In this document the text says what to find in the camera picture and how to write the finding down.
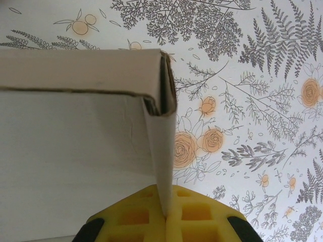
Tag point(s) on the floral tablecloth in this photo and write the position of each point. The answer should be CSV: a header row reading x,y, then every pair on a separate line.
x,y
252,100

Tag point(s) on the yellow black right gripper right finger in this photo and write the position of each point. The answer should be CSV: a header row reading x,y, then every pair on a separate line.
x,y
207,219

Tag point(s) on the white paper box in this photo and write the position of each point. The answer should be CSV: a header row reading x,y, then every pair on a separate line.
x,y
75,141

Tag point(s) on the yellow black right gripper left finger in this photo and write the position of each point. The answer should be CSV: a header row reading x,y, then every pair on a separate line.
x,y
126,221

